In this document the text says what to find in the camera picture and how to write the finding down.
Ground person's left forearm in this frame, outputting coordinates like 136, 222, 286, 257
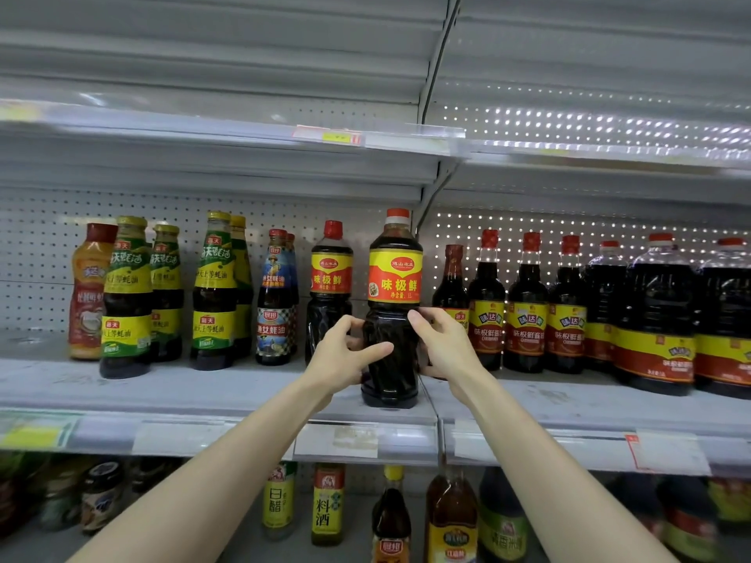
70, 367, 354, 563

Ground amber bottle yellow red label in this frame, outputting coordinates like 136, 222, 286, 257
310, 463, 347, 547

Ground blue label dark bottle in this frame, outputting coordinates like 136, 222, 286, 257
254, 227, 302, 367

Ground large amber cooking wine jug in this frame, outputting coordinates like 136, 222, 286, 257
425, 466, 480, 563

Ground soy sauce bottle red cap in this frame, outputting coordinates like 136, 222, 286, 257
359, 207, 425, 409

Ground red label dark sauce bottle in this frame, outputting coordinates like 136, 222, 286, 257
305, 219, 354, 359

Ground person's right forearm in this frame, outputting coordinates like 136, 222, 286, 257
451, 363, 682, 563

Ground white metal store shelving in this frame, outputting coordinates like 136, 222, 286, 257
0, 0, 751, 563

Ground dark bottle with green label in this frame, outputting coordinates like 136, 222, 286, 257
479, 466, 530, 563

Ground person's left hand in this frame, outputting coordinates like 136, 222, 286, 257
303, 313, 397, 397

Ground person's right hand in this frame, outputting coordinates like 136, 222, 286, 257
406, 306, 486, 389

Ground yellow green price tag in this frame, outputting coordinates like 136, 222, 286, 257
0, 412, 79, 453

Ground dark-lidded glass jar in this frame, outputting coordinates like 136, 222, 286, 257
80, 461, 124, 535

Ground small pink yellow price tag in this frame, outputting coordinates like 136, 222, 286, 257
292, 125, 366, 148

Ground row of dark red-capped bottles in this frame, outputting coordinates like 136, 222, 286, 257
425, 228, 751, 400

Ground dark bottle orange label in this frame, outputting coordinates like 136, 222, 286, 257
371, 465, 413, 563

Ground dark bottle red yellow label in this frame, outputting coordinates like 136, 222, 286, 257
659, 475, 720, 563
610, 472, 668, 544

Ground yellow-capped green label bottle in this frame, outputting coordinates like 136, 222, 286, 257
230, 213, 255, 357
99, 215, 155, 380
149, 222, 185, 364
191, 210, 237, 371

